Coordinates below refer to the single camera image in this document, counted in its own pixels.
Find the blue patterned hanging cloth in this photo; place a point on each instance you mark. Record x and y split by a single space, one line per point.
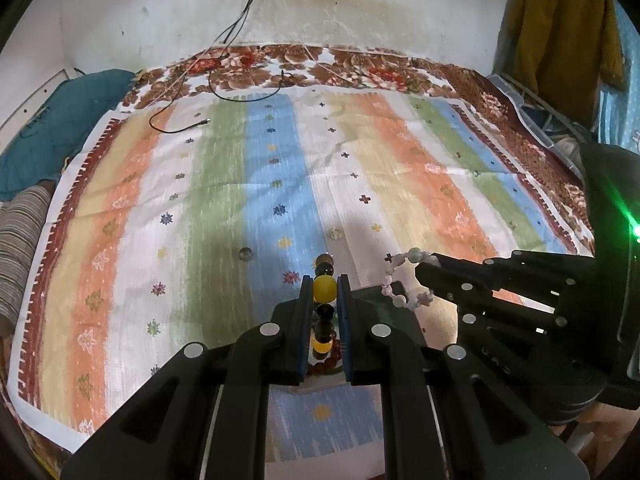
619 119

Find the brown floral bedsheet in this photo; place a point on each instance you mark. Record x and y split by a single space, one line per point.
270 65

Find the mustard yellow hanging garment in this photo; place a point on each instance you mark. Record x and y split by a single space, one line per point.
564 50

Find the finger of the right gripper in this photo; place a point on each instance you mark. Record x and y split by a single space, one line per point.
468 285

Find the teal pillow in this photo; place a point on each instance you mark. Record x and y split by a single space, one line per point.
60 129

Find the person's right hand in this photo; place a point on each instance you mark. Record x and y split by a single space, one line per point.
606 440

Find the metal jewelry tin box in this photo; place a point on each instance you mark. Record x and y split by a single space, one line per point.
400 318

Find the striped colourful woven cloth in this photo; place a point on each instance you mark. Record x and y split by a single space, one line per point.
195 229

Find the striped grey bolster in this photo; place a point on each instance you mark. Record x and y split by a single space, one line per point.
22 220

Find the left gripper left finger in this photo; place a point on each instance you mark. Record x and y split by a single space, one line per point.
275 353

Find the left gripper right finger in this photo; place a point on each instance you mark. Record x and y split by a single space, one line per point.
373 352

